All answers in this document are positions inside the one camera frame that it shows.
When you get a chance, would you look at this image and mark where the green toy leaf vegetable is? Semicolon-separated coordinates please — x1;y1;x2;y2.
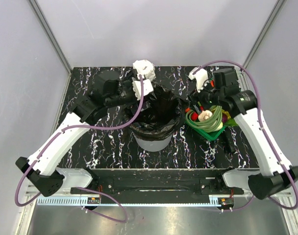
223;118;238;127

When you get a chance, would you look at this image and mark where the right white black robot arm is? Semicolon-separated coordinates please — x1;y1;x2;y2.
188;67;298;200

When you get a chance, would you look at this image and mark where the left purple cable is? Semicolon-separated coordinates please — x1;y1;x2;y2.
14;74;145;223

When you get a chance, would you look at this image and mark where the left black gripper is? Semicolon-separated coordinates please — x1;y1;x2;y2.
106;70;150;114

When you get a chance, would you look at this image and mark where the red toy chili pepper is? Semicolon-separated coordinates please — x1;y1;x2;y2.
190;112;199;121

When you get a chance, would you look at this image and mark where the purple cable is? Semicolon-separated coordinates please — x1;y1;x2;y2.
14;74;145;223
192;60;298;212

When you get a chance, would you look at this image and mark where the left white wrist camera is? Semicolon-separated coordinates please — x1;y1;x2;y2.
132;79;154;100

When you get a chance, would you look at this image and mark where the green plastic vegetable basket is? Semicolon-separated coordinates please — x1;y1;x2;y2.
185;108;225;141

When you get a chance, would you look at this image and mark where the black plastic trash bag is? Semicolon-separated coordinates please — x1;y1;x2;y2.
127;84;189;141

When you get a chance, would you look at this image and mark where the aluminium frame rail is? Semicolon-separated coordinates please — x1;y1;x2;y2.
27;0;73;74

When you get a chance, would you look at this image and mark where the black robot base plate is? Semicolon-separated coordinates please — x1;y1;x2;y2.
71;169;244;206

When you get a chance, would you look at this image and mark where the green toy bean bundle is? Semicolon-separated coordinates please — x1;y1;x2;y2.
185;106;223;133

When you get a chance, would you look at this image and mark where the white toy mushroom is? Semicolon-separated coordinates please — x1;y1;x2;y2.
198;110;213;122

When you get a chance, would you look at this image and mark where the white crumpled paper towel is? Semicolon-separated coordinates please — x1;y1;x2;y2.
132;59;156;81

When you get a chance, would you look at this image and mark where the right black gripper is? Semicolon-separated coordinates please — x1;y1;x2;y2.
187;77;224;116

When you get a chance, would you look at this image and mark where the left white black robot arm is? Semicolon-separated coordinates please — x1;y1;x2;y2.
16;70;153;197

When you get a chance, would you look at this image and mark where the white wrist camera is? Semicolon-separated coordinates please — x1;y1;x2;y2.
132;79;154;100
188;67;208;93

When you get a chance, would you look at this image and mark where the grey plastic trash bin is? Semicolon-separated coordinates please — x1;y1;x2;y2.
135;135;172;152

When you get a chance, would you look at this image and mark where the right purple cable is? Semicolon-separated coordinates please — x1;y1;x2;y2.
192;60;298;212

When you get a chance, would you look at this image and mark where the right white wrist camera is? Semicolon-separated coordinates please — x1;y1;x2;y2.
188;67;208;93

